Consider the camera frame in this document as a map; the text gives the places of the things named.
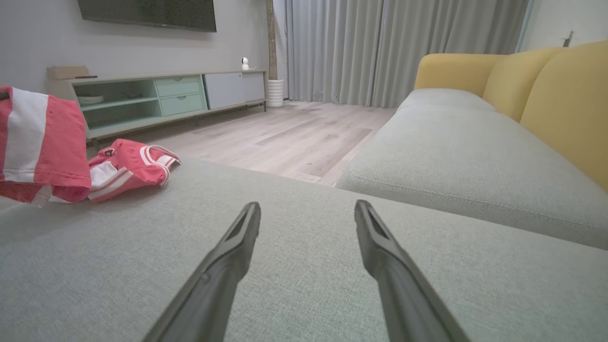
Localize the red basketball shorts white stripe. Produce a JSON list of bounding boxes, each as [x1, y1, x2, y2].
[[0, 85, 92, 207]]

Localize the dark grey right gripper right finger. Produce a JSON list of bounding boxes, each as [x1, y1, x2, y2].
[[354, 199, 471, 342]]

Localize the red jersey white striped trim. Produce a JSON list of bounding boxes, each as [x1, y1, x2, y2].
[[88, 138, 182, 205]]

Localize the yellow sofa backrest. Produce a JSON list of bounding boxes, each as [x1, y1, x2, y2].
[[414, 40, 608, 193]]

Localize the large grey sofa chaise cushion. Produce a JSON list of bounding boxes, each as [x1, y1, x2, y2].
[[0, 157, 608, 342]]

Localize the black flat screen television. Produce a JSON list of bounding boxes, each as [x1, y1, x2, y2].
[[77, 0, 218, 33]]

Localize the brown cardboard box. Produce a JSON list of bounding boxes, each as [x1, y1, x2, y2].
[[46, 65, 91, 80]]

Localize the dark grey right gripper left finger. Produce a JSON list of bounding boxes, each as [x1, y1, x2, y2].
[[142, 201, 262, 342]]

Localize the grey stitched sofa seat cushion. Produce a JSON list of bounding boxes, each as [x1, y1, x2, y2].
[[336, 88, 608, 251]]

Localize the grey pleated curtain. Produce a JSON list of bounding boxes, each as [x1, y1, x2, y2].
[[285, 0, 386, 106], [373, 0, 530, 108]]

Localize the mint green tv cabinet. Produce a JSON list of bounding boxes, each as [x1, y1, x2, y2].
[[46, 70, 266, 143]]

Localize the brown wooden trunk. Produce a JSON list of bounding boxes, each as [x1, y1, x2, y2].
[[265, 0, 278, 80]]

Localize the white ribbed floor vase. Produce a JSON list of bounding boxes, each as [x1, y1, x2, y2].
[[266, 79, 285, 108]]

